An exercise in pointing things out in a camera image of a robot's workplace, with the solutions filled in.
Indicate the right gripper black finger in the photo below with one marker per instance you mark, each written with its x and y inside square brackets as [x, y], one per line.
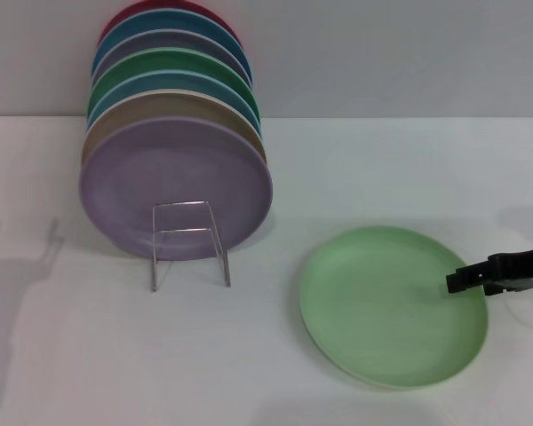
[493, 268]
[515, 287]

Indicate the light green plate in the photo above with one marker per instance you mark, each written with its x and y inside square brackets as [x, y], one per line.
[382, 310]

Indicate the beige plate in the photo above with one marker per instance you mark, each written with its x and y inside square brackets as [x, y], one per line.
[106, 122]

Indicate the teal blue plate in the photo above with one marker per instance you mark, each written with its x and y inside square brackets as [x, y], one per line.
[111, 95]
[111, 42]

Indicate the dark green plate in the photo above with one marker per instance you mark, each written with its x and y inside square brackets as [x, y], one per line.
[115, 71]

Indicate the grey purple plate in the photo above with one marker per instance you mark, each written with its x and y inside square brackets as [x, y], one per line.
[115, 49]

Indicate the lavender plate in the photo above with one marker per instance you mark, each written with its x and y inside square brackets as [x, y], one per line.
[173, 168]

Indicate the maroon red plate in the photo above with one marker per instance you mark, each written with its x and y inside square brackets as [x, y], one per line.
[115, 20]

